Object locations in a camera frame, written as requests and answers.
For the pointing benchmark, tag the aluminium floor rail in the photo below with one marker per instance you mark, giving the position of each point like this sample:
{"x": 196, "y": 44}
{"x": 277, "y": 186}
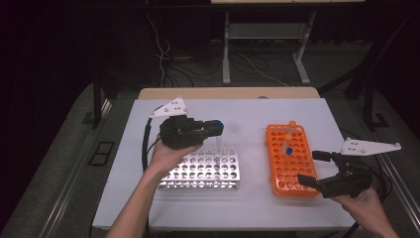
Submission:
{"x": 399, "y": 185}
{"x": 71, "y": 186}

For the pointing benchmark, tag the black stand post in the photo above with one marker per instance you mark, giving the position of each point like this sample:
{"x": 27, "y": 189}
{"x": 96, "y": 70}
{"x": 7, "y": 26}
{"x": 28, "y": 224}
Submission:
{"x": 97, "y": 99}

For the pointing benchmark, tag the person's left hand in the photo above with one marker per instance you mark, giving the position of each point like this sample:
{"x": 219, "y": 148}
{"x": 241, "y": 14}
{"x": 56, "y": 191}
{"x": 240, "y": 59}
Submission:
{"x": 165, "y": 158}

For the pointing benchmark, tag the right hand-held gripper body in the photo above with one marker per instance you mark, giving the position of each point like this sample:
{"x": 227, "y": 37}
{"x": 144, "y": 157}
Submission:
{"x": 350, "y": 181}

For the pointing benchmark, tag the orange cap test tube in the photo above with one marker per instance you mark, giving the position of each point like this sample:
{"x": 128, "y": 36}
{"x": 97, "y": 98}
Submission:
{"x": 292, "y": 124}
{"x": 288, "y": 136}

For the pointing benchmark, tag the black floor socket cover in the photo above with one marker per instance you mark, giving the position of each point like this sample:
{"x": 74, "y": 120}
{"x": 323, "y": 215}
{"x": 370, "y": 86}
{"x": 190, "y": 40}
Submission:
{"x": 100, "y": 153}

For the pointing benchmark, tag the orange test tube rack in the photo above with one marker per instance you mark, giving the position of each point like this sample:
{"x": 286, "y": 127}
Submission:
{"x": 270, "y": 155}

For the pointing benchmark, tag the metal test tube rack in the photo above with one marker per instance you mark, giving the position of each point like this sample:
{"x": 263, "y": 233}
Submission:
{"x": 198, "y": 185}

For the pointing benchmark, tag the grey metal stand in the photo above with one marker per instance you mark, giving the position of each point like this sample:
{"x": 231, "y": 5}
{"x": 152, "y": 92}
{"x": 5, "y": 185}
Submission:
{"x": 226, "y": 49}

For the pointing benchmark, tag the black angled stand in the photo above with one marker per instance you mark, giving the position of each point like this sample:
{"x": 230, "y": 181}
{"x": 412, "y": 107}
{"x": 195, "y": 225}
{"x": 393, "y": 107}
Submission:
{"x": 368, "y": 99}

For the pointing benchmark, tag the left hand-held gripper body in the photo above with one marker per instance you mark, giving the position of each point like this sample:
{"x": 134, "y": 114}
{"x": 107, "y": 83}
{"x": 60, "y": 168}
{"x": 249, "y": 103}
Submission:
{"x": 180, "y": 132}

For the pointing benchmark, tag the person's right hand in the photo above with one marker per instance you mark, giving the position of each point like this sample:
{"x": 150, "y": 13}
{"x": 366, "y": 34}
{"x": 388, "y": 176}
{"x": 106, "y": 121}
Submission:
{"x": 363, "y": 205}

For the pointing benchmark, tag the white table board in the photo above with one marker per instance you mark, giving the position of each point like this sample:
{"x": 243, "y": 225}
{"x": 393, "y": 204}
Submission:
{"x": 231, "y": 211}

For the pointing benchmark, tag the clear test tube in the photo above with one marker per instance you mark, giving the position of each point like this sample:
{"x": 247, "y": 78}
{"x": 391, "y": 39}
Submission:
{"x": 233, "y": 150}
{"x": 226, "y": 150}

